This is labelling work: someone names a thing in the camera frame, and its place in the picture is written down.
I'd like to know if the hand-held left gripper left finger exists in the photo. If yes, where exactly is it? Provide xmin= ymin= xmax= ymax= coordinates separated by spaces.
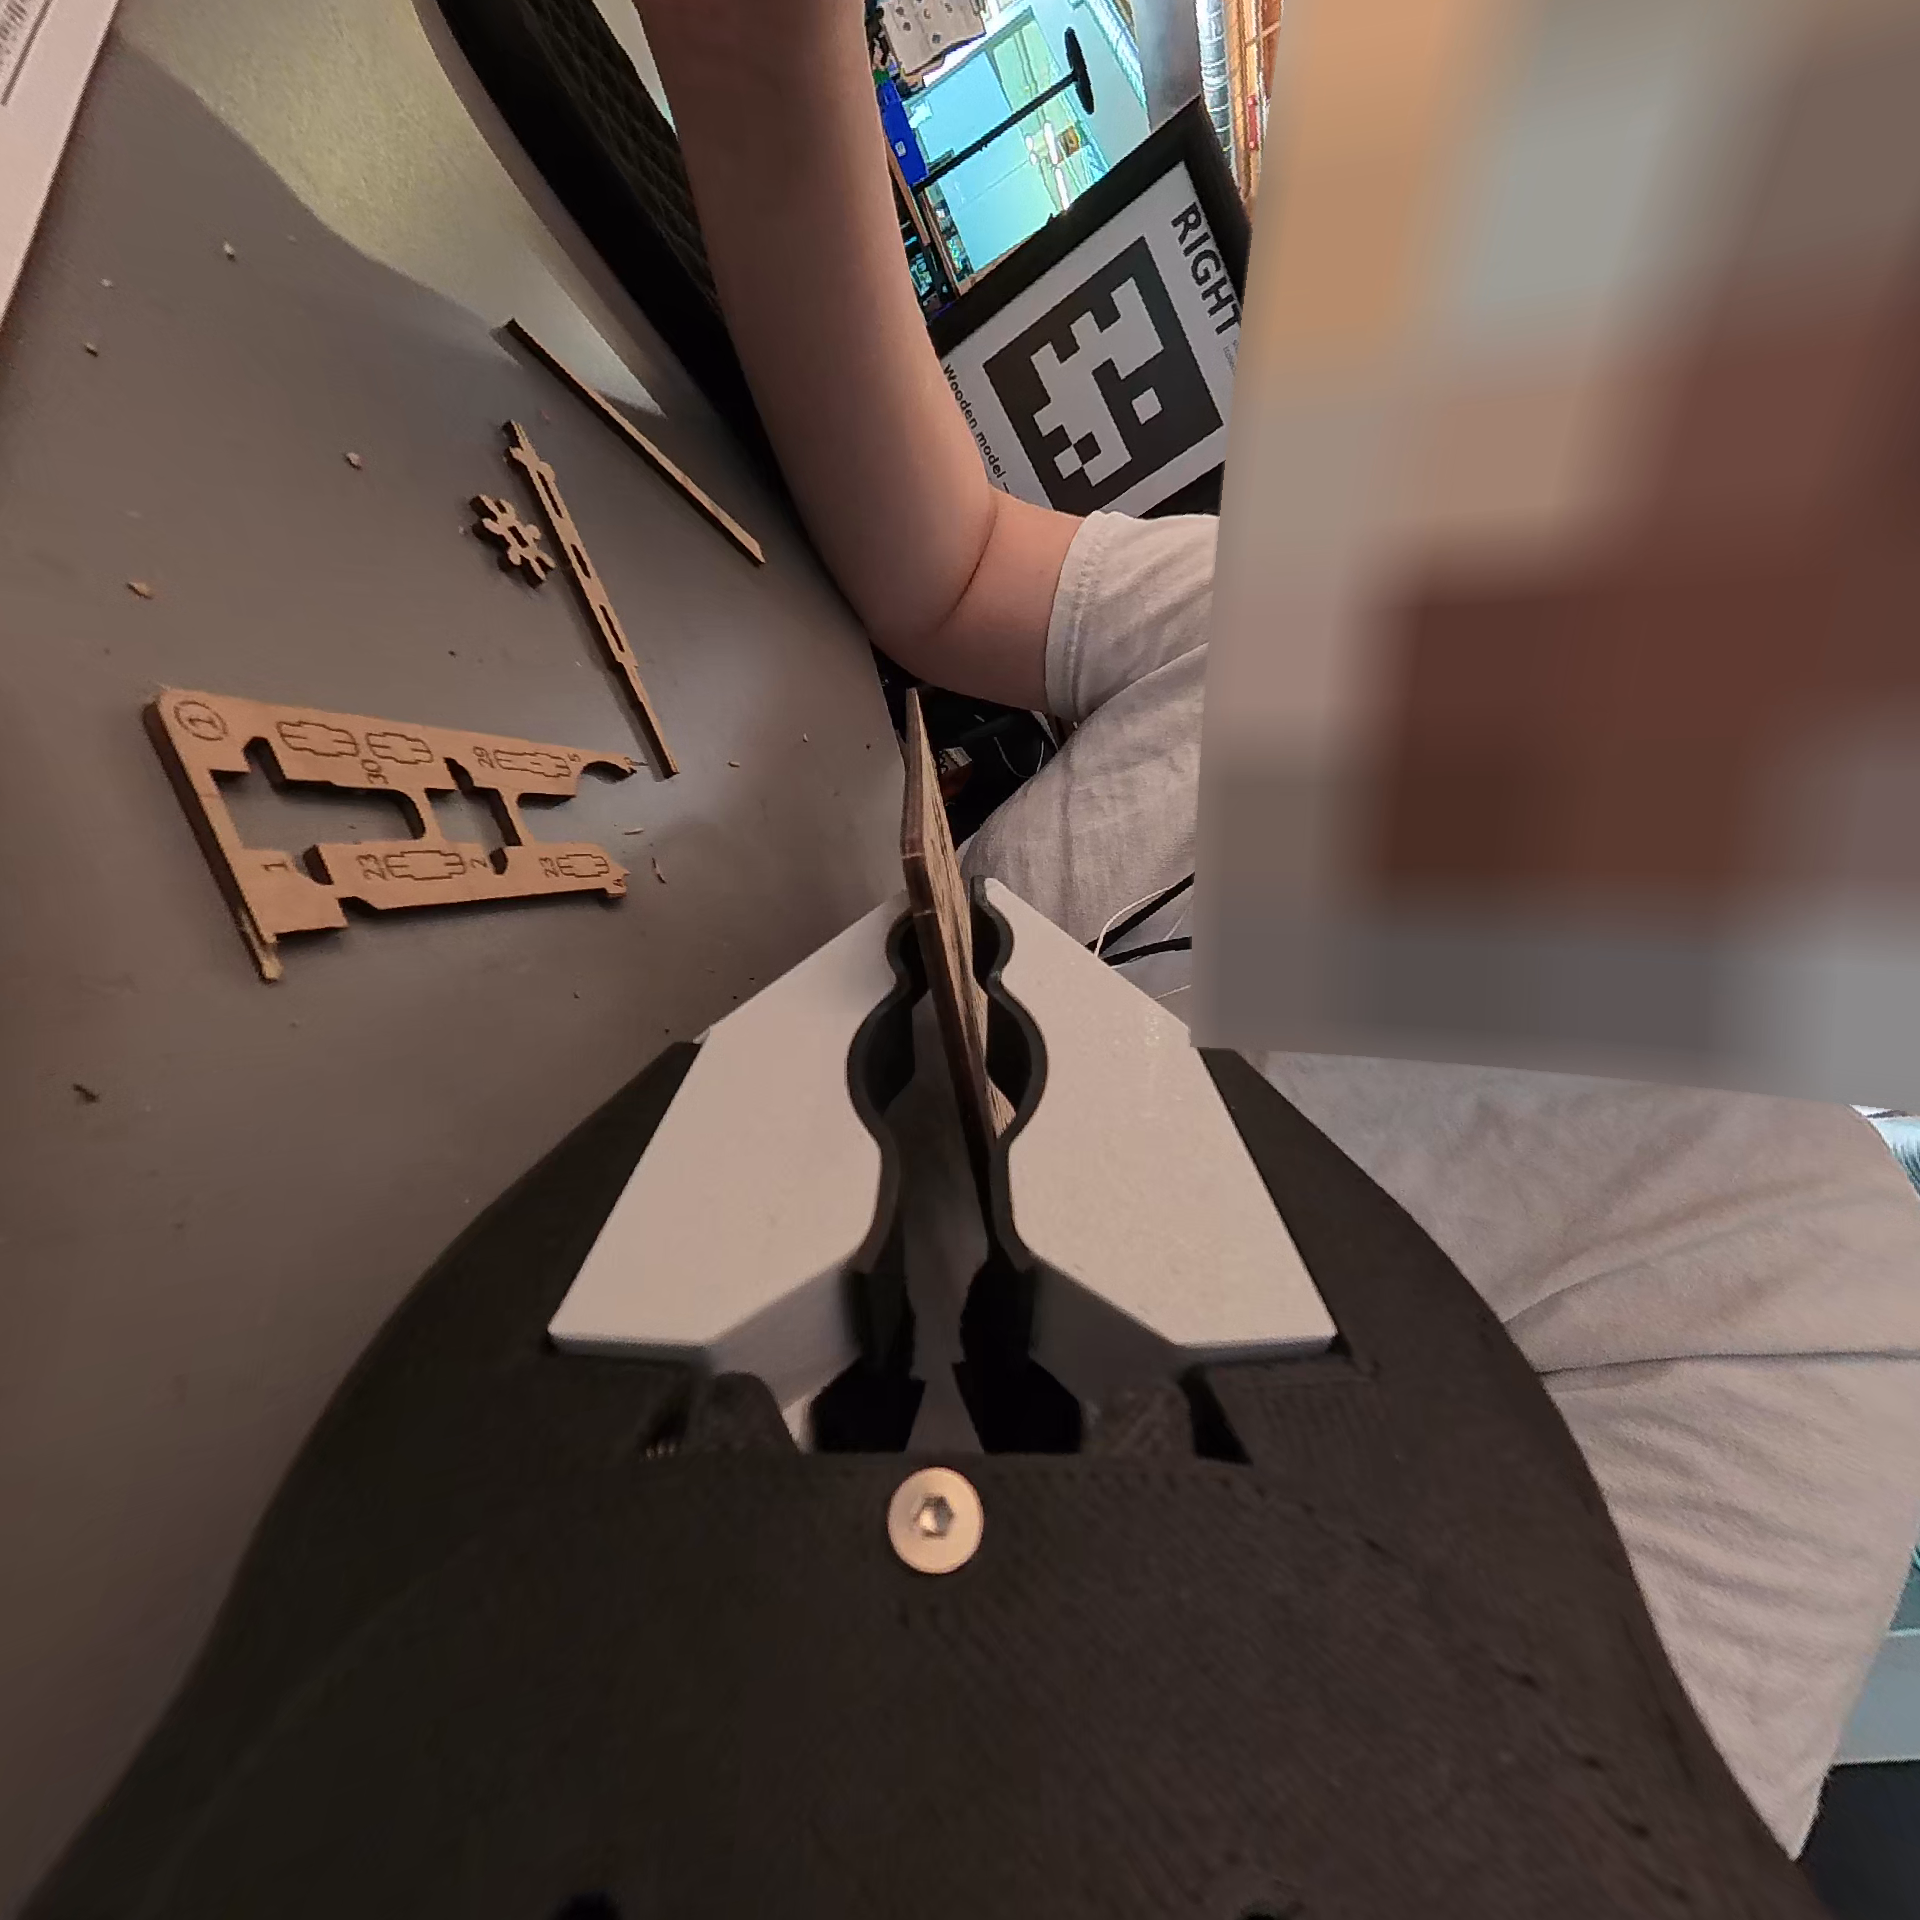
xmin=546 ymin=900 xmax=916 ymax=1443

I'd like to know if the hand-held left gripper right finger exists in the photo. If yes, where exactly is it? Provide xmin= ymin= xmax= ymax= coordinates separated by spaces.
xmin=972 ymin=877 xmax=1342 ymax=1415

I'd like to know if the perforated wooden parts sheet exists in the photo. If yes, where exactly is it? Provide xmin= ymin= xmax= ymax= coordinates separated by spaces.
xmin=898 ymin=685 xmax=1039 ymax=1190

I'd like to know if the person's right forearm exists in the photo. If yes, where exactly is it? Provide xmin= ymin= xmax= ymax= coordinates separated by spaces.
xmin=635 ymin=0 xmax=1100 ymax=711

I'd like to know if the slotted wooden strip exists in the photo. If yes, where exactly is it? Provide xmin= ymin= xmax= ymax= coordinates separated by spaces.
xmin=504 ymin=421 xmax=681 ymax=780

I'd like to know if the small wooden gear piece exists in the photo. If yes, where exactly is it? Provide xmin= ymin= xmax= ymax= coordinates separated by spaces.
xmin=468 ymin=489 xmax=556 ymax=585

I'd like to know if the thin wooden stick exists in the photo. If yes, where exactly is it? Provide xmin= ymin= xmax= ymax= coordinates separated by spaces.
xmin=504 ymin=315 xmax=769 ymax=567

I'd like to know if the framed printed marker sign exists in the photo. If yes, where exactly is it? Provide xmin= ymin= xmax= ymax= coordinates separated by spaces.
xmin=921 ymin=96 xmax=1257 ymax=521

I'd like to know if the black mesh wrist rest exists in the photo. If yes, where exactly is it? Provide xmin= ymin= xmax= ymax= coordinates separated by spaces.
xmin=432 ymin=0 xmax=785 ymax=454

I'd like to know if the instruction booklet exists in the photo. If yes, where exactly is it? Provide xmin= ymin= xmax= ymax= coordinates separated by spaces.
xmin=0 ymin=0 xmax=124 ymax=326

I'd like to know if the thin white cable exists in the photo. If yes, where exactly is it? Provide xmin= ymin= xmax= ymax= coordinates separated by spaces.
xmin=1094 ymin=877 xmax=1202 ymax=956

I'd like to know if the wooden parts frame offcut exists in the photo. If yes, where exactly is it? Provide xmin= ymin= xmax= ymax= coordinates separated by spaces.
xmin=144 ymin=685 xmax=641 ymax=984

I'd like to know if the silver ventilation duct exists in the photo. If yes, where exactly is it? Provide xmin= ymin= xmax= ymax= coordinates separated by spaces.
xmin=1192 ymin=0 xmax=1280 ymax=200

